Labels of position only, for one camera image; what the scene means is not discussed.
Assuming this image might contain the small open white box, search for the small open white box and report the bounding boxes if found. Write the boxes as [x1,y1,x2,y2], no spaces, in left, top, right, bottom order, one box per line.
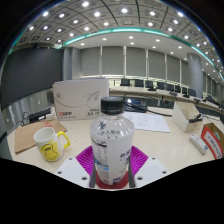
[171,100,204,134]

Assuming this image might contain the black desk phone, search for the black desk phone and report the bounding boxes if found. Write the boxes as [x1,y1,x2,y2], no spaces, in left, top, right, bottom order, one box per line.
[123,96,148,113]

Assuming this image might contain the black power adapter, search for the black power adapter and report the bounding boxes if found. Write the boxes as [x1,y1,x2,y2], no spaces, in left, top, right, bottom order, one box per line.
[28,107,53,124]

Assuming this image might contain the long curved conference desk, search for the long curved conference desk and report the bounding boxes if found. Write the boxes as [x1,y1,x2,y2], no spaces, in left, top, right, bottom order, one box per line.
[109,85,224,111]

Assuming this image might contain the clear plastic water bottle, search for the clear plastic water bottle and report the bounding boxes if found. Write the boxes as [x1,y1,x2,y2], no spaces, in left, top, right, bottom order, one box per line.
[89,96,136,186]

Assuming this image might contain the white mug with yellow handle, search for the white mug with yellow handle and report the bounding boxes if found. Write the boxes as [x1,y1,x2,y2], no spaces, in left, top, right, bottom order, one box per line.
[33,126,72,163]

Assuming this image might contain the open cardboard box red side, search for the open cardboard box red side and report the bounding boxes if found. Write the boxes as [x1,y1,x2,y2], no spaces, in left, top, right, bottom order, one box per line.
[200,122,224,160]

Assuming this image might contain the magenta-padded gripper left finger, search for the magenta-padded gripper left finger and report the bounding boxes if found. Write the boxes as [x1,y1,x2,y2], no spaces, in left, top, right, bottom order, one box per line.
[54,145,97,189]

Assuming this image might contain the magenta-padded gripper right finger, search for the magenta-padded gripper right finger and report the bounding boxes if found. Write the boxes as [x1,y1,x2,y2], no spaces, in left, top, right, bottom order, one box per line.
[128,145,169,189]

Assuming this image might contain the brown paper envelope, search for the brown paper envelope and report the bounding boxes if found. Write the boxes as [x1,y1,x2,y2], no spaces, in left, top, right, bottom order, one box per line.
[13,119,68,155]

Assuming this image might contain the white remote control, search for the white remote control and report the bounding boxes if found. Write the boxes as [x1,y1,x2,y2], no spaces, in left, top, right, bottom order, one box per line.
[189,133,209,156]

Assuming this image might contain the white copy paper carton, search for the white copy paper carton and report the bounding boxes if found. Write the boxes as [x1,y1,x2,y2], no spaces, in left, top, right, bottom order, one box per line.
[52,77,111,122]

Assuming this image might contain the row of black office chairs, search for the row of black office chairs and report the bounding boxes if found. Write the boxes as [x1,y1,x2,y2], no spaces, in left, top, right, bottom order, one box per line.
[119,78,221,101]

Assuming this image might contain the white printed paper sheet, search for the white printed paper sheet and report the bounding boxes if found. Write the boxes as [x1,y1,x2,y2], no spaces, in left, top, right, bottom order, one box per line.
[122,110,171,134]

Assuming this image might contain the round ceiling lights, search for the round ceiling lights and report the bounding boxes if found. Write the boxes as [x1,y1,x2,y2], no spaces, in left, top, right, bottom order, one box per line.
[13,0,224,81]

